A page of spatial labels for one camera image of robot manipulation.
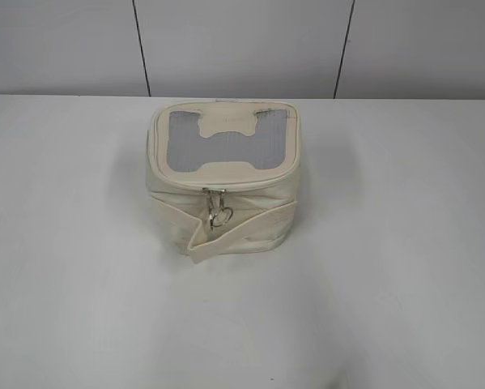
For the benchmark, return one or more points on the cream canvas zipper bag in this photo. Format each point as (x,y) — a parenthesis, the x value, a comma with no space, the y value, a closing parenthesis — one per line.
(224,175)

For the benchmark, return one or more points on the silver zipper pull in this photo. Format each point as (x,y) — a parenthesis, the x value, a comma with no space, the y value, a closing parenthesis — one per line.
(210,202)
(224,213)

